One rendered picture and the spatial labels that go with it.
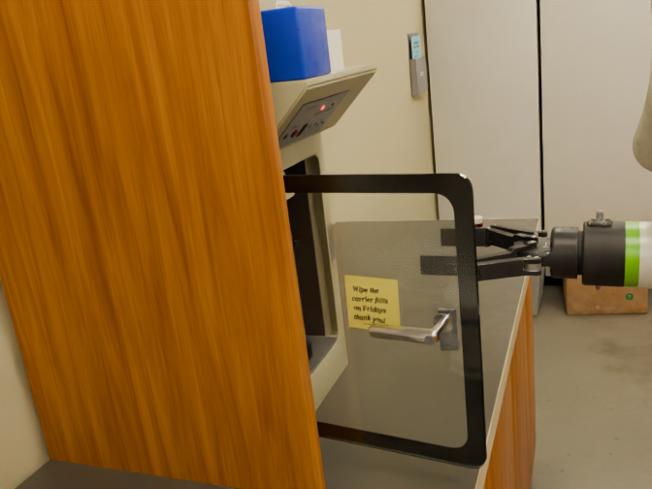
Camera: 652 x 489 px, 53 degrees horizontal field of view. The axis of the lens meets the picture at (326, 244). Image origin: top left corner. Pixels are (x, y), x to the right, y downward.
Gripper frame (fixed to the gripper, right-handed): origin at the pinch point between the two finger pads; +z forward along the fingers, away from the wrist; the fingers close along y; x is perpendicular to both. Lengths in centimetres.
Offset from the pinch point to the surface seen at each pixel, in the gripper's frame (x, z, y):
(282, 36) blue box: -33.4, 14.9, 16.6
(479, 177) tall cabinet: 52, 43, -293
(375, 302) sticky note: 1.0, 4.1, 19.7
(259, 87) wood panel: -27.9, 14.0, 26.1
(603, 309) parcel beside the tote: 118, -26, -258
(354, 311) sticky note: 2.8, 7.4, 19.3
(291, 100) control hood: -25.5, 13.9, 18.1
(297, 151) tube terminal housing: -15.6, 23.3, -1.9
